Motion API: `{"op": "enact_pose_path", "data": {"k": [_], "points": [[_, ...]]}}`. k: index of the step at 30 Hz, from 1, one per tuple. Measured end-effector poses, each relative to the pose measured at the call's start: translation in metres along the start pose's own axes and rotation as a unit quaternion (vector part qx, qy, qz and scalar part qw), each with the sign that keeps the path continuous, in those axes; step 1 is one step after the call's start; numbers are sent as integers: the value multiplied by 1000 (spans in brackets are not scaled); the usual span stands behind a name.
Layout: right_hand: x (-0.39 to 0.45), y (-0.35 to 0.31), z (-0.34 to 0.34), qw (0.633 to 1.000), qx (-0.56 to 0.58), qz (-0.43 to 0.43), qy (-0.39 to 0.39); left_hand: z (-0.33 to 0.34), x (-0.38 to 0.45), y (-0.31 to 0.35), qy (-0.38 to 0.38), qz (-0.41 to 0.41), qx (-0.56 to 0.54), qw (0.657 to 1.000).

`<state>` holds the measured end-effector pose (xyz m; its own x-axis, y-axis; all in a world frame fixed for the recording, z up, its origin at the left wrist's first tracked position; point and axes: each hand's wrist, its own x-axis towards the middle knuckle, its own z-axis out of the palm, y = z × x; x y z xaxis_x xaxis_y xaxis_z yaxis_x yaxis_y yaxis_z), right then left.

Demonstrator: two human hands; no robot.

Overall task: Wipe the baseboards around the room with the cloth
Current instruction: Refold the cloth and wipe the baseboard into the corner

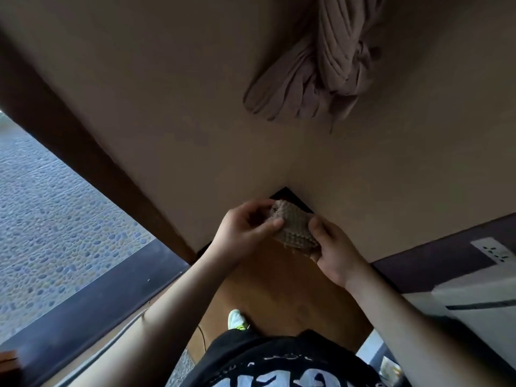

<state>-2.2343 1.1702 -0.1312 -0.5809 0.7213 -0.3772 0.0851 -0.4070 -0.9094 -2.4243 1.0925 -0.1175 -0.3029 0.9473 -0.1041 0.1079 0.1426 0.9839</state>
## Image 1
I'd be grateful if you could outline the grey cleaning cloth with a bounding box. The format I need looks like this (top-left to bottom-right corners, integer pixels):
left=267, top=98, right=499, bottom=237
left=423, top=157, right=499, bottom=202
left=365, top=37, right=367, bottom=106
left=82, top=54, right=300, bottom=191
left=267, top=199, right=322, bottom=255

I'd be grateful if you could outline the black shirt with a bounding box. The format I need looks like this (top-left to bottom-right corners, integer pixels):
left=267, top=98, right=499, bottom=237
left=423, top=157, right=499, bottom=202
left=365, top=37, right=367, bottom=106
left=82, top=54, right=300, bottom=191
left=177, top=328, right=384, bottom=387

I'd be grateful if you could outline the person's right forearm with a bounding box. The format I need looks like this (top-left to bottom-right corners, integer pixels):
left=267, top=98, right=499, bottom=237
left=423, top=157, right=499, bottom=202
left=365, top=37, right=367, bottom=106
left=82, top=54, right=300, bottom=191
left=345, top=263, right=505, bottom=387

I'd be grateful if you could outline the person's left hand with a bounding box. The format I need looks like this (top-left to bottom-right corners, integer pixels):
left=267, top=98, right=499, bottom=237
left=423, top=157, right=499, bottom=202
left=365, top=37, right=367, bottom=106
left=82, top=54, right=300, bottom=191
left=209, top=198, right=285, bottom=267

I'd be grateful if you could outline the person's left forearm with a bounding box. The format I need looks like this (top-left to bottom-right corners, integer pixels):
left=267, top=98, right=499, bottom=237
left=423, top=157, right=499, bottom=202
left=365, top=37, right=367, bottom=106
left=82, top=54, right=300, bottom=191
left=68, top=253, right=234, bottom=387

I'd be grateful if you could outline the white wall socket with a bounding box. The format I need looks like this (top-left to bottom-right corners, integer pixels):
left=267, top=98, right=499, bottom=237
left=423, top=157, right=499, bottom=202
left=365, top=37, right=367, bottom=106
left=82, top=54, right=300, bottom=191
left=470, top=236, right=516, bottom=266

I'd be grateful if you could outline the person's right hand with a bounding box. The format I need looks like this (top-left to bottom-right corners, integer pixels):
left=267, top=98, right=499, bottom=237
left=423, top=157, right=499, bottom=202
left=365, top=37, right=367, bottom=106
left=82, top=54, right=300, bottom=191
left=307, top=215, right=370, bottom=290

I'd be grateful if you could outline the white cable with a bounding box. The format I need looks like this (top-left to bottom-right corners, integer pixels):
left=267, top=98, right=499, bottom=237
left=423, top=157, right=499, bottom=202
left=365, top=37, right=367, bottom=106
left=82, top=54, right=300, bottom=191
left=52, top=311, right=151, bottom=387

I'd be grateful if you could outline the knotted beige curtain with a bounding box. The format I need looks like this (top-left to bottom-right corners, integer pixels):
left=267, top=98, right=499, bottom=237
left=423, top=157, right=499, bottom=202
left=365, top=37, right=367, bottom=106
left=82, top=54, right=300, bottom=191
left=242, top=0, right=388, bottom=133

